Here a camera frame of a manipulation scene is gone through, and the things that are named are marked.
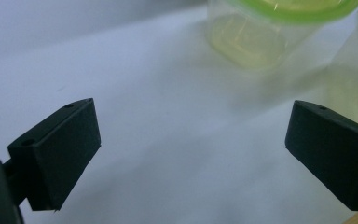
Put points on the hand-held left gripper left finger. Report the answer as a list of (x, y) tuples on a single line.
[(62, 149)]

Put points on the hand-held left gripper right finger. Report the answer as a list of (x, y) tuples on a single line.
[(335, 152)]

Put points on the round clear container green lid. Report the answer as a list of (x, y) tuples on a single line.
[(245, 40)]

